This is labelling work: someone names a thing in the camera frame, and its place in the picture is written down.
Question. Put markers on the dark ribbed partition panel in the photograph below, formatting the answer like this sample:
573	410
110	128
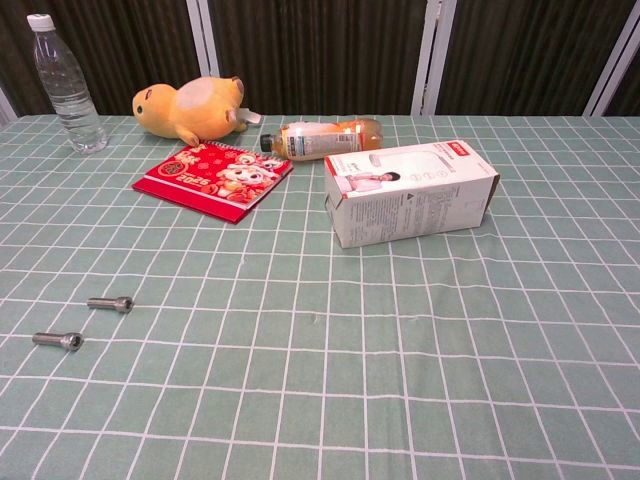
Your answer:
320	50
525	50
115	40
629	97

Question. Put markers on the yellow plush duck toy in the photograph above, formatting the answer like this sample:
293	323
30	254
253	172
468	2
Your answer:
200	112

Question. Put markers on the metal bolt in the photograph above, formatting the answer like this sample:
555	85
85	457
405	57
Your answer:
58	340
111	303

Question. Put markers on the white cardboard product box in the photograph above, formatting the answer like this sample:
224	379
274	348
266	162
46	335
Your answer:
400	200

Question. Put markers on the green checked tablecloth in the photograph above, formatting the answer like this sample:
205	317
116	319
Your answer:
320	350

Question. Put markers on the red desk calendar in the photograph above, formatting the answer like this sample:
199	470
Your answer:
215	177

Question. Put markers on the white partition frame post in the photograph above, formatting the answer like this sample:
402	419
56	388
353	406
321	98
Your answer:
4	107
612	65
430	55
202	35

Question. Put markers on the orange tea drink bottle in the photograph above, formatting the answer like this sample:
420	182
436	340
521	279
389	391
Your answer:
325	137

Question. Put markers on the clear plastic water bottle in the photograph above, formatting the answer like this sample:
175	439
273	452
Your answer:
67	85

